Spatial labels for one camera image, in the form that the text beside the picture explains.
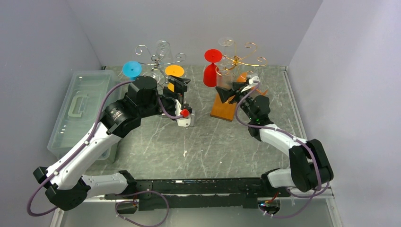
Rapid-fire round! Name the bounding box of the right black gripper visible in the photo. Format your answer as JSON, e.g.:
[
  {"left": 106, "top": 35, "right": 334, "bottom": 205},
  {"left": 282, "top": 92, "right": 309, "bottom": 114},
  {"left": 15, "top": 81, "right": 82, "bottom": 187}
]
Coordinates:
[{"left": 216, "top": 81, "right": 256, "bottom": 121}]

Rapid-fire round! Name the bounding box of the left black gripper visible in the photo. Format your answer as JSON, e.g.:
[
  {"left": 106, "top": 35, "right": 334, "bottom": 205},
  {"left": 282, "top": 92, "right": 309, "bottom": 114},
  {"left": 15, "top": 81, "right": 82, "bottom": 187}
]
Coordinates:
[{"left": 139, "top": 76, "right": 190, "bottom": 119}]

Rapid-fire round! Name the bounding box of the yellow plastic wine glass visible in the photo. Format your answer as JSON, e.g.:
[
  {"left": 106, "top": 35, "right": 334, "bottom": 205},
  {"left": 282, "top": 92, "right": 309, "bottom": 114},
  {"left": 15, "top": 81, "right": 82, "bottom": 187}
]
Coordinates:
[{"left": 165, "top": 65, "right": 185, "bottom": 92}]

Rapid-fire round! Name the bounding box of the orange plastic wine glass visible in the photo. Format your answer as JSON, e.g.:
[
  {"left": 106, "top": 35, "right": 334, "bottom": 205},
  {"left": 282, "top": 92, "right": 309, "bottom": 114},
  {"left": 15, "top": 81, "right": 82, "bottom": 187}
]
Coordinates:
[{"left": 232, "top": 71, "right": 267, "bottom": 96}]

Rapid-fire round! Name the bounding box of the red plastic wine glass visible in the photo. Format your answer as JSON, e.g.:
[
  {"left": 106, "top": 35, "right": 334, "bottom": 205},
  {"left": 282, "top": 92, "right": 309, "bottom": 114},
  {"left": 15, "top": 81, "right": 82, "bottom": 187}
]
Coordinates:
[{"left": 203, "top": 49, "right": 223, "bottom": 87}]

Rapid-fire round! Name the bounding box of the clear plain wine glass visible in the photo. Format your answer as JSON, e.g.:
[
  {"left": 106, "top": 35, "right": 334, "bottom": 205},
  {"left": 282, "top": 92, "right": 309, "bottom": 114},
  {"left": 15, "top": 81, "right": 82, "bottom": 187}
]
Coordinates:
[{"left": 142, "top": 71, "right": 160, "bottom": 83}]

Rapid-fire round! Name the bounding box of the blue plastic wine glass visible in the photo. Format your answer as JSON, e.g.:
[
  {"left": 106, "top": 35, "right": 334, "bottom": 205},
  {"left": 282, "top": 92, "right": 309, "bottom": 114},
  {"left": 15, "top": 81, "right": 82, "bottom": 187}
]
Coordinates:
[{"left": 122, "top": 61, "right": 142, "bottom": 80}]

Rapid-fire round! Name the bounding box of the clear patterned wine glass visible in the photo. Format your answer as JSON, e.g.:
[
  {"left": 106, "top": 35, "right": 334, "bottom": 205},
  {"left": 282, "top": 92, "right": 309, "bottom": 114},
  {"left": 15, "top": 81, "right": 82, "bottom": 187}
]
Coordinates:
[{"left": 218, "top": 36, "right": 234, "bottom": 63}]

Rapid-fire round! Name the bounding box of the clear plastic storage box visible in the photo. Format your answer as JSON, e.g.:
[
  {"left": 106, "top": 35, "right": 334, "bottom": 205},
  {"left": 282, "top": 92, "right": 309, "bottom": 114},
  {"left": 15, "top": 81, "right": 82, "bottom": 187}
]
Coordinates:
[{"left": 47, "top": 70, "right": 122, "bottom": 159}]

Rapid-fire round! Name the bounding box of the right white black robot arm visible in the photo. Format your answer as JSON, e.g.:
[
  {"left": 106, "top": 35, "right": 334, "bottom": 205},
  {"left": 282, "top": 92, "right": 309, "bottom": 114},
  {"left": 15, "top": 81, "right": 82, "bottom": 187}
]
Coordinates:
[{"left": 215, "top": 78, "right": 334, "bottom": 196}]

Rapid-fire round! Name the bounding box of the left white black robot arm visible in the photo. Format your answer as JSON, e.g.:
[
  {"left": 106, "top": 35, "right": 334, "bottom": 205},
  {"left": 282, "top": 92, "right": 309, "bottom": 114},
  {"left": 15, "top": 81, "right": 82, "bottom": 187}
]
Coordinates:
[{"left": 33, "top": 76, "right": 192, "bottom": 211}]

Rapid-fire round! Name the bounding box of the silver wire glass rack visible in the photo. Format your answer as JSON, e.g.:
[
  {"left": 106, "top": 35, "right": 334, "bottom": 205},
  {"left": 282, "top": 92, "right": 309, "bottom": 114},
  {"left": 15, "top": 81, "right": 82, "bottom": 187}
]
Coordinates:
[{"left": 134, "top": 44, "right": 186, "bottom": 90}]

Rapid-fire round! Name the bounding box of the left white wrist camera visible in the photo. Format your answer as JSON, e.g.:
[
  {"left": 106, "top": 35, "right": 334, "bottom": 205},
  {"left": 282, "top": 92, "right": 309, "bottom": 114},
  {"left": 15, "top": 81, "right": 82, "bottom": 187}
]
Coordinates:
[{"left": 175, "top": 99, "right": 195, "bottom": 127}]

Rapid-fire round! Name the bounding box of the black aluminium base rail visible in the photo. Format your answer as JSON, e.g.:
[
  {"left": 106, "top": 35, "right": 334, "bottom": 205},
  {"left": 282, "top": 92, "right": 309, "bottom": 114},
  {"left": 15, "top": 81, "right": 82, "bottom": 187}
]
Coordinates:
[{"left": 96, "top": 178, "right": 291, "bottom": 214}]

